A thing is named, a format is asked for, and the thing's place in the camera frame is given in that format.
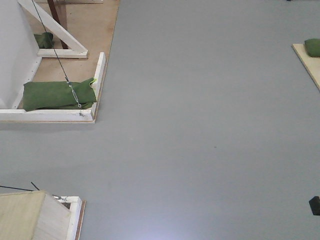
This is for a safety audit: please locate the white diagonal wooden brace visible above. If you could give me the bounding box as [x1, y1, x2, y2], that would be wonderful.
[17, 0, 88, 59]

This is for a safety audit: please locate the plywood base platform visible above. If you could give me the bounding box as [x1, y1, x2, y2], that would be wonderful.
[11, 0, 120, 124]

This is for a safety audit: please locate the upper green sandbag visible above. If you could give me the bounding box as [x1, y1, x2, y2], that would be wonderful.
[22, 77, 97, 112]

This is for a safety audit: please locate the small green sandbag behind brace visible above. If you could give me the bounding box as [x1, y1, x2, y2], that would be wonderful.
[34, 32, 54, 49]

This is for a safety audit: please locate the white front base beam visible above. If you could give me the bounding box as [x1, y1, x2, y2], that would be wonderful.
[0, 109, 95, 123]

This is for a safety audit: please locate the light wooden box structure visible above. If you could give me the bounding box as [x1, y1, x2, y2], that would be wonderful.
[0, 190, 86, 240]

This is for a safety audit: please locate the plywood board at right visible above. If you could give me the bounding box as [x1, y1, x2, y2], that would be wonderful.
[292, 44, 320, 90]

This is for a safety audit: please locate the green sandbag on right board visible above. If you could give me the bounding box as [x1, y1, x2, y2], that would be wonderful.
[304, 38, 320, 58]

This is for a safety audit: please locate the black object at right edge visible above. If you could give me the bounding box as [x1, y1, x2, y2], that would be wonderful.
[309, 196, 320, 216]

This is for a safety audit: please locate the white wooden edge rail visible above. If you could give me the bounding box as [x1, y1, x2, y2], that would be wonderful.
[91, 52, 106, 115]

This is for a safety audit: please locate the steel guy wire with turnbuckle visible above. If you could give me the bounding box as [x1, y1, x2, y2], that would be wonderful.
[30, 0, 84, 117]

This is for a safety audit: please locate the white wall panel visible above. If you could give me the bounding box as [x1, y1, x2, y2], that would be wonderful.
[0, 0, 40, 109]

